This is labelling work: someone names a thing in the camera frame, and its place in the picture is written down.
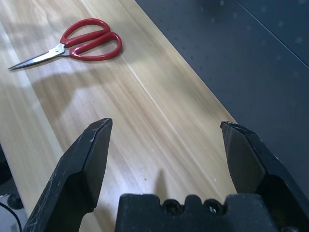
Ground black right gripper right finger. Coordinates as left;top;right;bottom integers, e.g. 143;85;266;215
220;121;309;232

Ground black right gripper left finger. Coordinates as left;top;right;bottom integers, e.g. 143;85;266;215
23;117;113;232

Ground red handled scissors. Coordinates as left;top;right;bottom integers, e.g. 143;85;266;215
7;18;123;71

